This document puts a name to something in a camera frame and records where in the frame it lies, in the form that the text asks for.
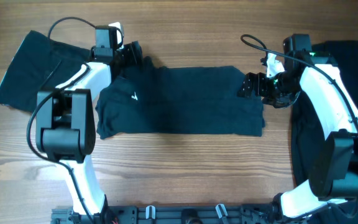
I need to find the pile of dark clothes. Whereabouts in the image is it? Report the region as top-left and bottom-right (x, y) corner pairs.
(290, 40), (358, 224)

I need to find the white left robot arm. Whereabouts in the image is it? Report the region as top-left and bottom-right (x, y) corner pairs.
(27, 42), (142, 223)

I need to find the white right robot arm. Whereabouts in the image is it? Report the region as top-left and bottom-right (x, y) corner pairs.
(238, 34), (358, 222)

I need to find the dark t-shirt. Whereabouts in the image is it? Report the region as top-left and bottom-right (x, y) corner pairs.
(96, 57), (265, 139)

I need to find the folded dark garment stack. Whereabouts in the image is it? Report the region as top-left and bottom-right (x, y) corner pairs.
(0, 30), (90, 112)

